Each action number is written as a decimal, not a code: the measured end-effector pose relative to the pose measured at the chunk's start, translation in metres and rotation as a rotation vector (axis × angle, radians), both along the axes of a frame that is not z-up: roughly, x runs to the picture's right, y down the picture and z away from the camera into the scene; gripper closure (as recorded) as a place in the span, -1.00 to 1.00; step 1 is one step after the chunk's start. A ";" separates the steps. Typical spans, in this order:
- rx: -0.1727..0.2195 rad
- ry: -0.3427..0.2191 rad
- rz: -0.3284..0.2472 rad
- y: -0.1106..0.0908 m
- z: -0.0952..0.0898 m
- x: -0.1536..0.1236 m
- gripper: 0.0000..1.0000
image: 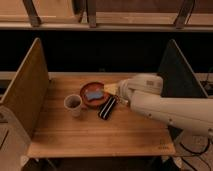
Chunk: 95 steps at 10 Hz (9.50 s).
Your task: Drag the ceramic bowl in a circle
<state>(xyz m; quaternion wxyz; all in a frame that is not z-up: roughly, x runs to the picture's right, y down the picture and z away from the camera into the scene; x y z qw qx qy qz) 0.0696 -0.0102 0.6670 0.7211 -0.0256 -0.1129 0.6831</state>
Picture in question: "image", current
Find left wooden side panel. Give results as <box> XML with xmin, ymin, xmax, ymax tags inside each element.
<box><xmin>0</xmin><ymin>38</ymin><xmax>49</xmax><ymax>139</ymax></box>

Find blue sponge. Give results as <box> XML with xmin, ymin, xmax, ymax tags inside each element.
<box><xmin>86</xmin><ymin>91</ymin><xmax>103</xmax><ymax>101</ymax></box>

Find black floor cables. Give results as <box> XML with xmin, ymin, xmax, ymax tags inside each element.
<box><xmin>179</xmin><ymin>137</ymin><xmax>213</xmax><ymax>171</ymax></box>

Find yellow sponge block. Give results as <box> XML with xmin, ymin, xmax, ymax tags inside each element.
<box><xmin>104</xmin><ymin>83</ymin><xmax>118</xmax><ymax>95</ymax></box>

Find black striped case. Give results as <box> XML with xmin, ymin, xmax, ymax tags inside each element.
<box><xmin>98</xmin><ymin>96</ymin><xmax>117</xmax><ymax>120</ymax></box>

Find right dark side panel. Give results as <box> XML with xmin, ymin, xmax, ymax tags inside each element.
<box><xmin>157</xmin><ymin>39</ymin><xmax>208</xmax><ymax>98</ymax></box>

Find white paper cup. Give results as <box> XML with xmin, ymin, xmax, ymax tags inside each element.
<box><xmin>64</xmin><ymin>94</ymin><xmax>82</xmax><ymax>117</ymax></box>

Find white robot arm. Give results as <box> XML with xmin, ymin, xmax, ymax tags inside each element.
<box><xmin>117</xmin><ymin>74</ymin><xmax>213</xmax><ymax>137</ymax></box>

